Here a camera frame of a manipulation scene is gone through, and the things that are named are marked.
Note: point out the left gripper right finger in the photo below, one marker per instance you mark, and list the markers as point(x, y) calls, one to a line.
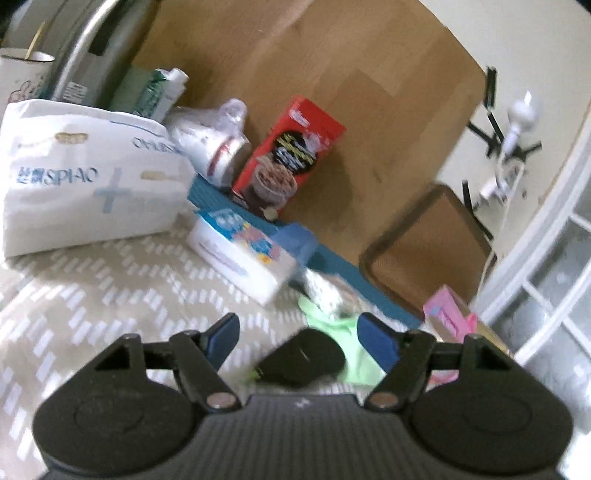
point(408, 360)

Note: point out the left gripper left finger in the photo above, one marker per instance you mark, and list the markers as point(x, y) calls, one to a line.
point(195, 358)

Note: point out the blue white wipes pack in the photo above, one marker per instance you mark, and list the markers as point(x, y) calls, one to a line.
point(243, 254)

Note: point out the green cloth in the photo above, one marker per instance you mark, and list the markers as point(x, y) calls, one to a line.
point(361, 369)

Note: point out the pink gold storage box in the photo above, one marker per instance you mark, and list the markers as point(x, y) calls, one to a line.
point(450, 320)

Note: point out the brown folding chair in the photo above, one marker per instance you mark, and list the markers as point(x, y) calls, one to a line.
point(435, 242)

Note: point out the clear plastic bag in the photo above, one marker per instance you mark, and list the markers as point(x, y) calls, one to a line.
point(213, 140)

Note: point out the white tissue pack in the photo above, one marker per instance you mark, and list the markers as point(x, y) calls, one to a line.
point(74, 175)

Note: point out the red cereal box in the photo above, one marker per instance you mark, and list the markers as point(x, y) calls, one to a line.
point(275, 171)

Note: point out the white green bottle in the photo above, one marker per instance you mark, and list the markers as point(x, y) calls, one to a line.
point(149, 94)

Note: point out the wooden board panel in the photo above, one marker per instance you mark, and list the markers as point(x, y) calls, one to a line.
point(389, 75)

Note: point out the white mug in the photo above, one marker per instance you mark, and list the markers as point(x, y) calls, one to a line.
point(21, 77)

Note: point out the white window frame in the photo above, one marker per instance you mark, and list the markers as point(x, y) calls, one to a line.
point(539, 305)

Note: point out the white lamp on wall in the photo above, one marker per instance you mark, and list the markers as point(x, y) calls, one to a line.
point(504, 147)

